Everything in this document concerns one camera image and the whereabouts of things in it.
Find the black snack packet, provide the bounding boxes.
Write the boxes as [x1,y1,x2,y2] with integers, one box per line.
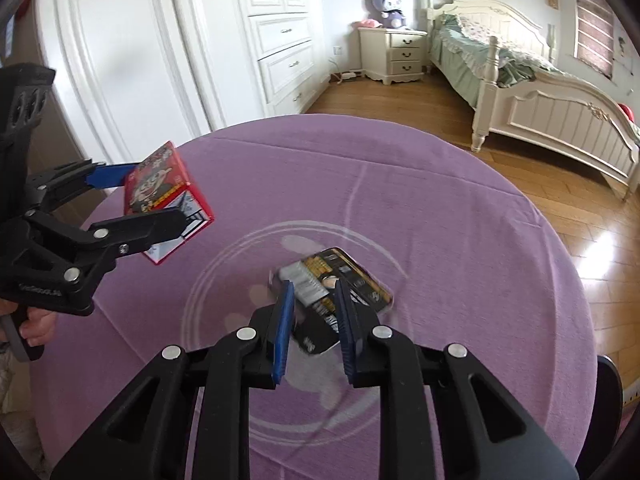
[270,246,396,356]

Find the window with striped blind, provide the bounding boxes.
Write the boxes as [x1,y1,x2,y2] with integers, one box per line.
[572,0,616,81]

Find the white wardrobe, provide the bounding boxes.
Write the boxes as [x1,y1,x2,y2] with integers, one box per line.
[35,0,323,161]

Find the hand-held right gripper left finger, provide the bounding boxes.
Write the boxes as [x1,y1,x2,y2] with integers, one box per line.
[50,280,296,480]

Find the white wooden bed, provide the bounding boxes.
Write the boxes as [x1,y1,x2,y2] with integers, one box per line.
[425,0,640,201]

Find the white nightstand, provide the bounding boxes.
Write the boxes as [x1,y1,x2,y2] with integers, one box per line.
[357,27,429,86]

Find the purple plush toy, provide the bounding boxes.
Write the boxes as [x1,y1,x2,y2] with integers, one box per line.
[369,0,408,30]

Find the purple tablecloth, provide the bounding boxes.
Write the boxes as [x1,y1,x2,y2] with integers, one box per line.
[27,114,598,480]

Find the red printed box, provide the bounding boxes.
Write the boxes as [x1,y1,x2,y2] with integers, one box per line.
[122,141,216,266]

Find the black round bin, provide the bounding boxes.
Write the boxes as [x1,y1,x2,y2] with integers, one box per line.
[595,354,626,461]

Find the person's left hand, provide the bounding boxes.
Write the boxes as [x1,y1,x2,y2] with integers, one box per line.
[0,299,58,350]

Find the green bedding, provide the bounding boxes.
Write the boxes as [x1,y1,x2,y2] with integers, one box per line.
[430,12,566,108]

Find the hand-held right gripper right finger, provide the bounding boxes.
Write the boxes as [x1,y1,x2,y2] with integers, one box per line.
[334,277,581,480]

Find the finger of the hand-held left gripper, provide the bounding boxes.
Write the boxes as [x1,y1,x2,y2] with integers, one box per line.
[25,208,188,282]
[25,160,139,211]

